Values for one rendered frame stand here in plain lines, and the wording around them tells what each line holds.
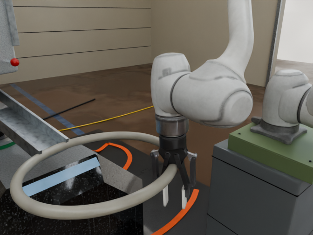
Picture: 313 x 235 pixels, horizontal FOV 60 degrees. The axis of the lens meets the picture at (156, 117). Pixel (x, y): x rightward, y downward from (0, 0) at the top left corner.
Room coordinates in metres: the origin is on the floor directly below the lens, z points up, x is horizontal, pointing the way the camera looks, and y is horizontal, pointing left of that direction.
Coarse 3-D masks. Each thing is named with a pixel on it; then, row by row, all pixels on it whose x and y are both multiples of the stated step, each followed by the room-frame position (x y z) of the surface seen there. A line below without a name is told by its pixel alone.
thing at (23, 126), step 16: (0, 96) 1.11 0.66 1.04; (0, 112) 1.03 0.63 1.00; (16, 112) 1.05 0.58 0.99; (32, 112) 1.00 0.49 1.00; (0, 128) 0.92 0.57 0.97; (16, 128) 0.95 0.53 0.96; (32, 128) 0.97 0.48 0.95; (48, 128) 0.94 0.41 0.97; (32, 144) 0.82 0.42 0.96; (48, 144) 0.89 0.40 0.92
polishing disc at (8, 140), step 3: (0, 138) 1.05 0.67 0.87; (3, 138) 1.05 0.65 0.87; (6, 138) 1.05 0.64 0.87; (9, 138) 1.05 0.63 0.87; (0, 141) 1.02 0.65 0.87; (3, 141) 1.02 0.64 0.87; (6, 141) 1.02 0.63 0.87; (9, 141) 1.03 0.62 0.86; (12, 141) 1.04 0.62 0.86; (0, 144) 1.01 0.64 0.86; (3, 144) 1.01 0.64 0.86; (6, 144) 1.02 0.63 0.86
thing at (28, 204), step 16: (64, 144) 0.88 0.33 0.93; (80, 144) 0.91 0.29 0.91; (32, 160) 0.76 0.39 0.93; (16, 176) 0.65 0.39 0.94; (160, 176) 0.60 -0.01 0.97; (16, 192) 0.57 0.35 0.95; (144, 192) 0.54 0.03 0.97; (32, 208) 0.51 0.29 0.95; (48, 208) 0.50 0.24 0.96; (64, 208) 0.49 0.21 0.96; (80, 208) 0.49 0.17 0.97; (96, 208) 0.49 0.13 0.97; (112, 208) 0.49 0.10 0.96; (128, 208) 0.51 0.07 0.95
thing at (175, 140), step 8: (160, 136) 0.67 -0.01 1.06; (184, 136) 0.66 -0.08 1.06; (160, 144) 0.67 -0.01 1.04; (168, 144) 0.65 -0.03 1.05; (176, 144) 0.64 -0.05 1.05; (184, 144) 0.66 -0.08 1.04; (160, 152) 0.68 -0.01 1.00; (168, 152) 0.67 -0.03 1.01; (176, 152) 0.66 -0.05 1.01; (184, 152) 0.66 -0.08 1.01
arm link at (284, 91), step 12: (276, 72) 1.11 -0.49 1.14; (288, 72) 1.07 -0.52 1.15; (300, 72) 1.06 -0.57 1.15; (276, 84) 1.06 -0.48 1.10; (288, 84) 1.03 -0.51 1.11; (300, 84) 1.02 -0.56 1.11; (264, 96) 1.12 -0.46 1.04; (276, 96) 1.04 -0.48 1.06; (288, 96) 1.01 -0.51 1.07; (300, 96) 0.99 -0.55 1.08; (264, 108) 1.10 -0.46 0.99; (276, 108) 1.04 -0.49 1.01; (288, 108) 1.00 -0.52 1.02; (264, 120) 1.09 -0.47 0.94; (276, 120) 1.04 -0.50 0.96; (288, 120) 1.01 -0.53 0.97
